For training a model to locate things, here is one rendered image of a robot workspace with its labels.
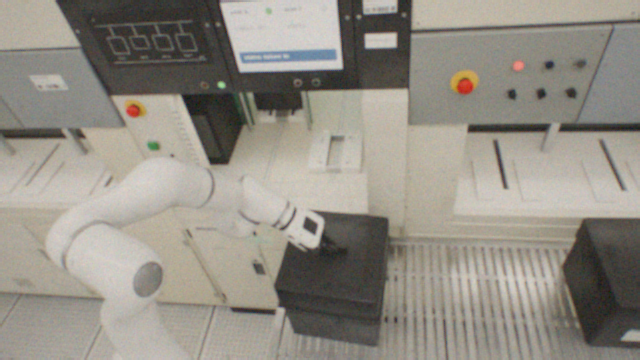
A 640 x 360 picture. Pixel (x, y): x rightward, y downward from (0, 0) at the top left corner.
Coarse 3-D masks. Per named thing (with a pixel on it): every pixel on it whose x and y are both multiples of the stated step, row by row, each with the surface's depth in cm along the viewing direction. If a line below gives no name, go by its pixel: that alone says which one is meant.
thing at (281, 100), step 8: (256, 96) 188; (264, 96) 187; (272, 96) 187; (280, 96) 187; (288, 96) 186; (296, 96) 186; (256, 104) 191; (264, 104) 191; (272, 104) 190; (280, 104) 190; (288, 104) 189; (296, 104) 189
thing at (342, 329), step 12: (384, 288) 141; (288, 312) 127; (300, 312) 126; (300, 324) 132; (312, 324) 130; (324, 324) 128; (336, 324) 127; (348, 324) 125; (360, 324) 123; (372, 324) 122; (312, 336) 137; (324, 336) 135; (336, 336) 133; (348, 336) 131; (360, 336) 129; (372, 336) 127
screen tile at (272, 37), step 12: (228, 12) 105; (240, 12) 105; (252, 12) 104; (264, 12) 104; (276, 12) 104; (276, 24) 106; (240, 36) 109; (252, 36) 109; (264, 36) 109; (276, 36) 108
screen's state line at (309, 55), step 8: (240, 56) 114; (248, 56) 114; (256, 56) 113; (264, 56) 113; (272, 56) 113; (280, 56) 112; (288, 56) 112; (296, 56) 112; (304, 56) 111; (312, 56) 111; (320, 56) 111; (328, 56) 111; (336, 56) 110
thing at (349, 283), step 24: (336, 216) 132; (360, 216) 131; (288, 240) 128; (336, 240) 126; (360, 240) 125; (384, 240) 124; (288, 264) 122; (312, 264) 121; (336, 264) 120; (360, 264) 119; (384, 264) 126; (288, 288) 117; (312, 288) 116; (336, 288) 115; (360, 288) 114; (312, 312) 122; (336, 312) 120; (360, 312) 116
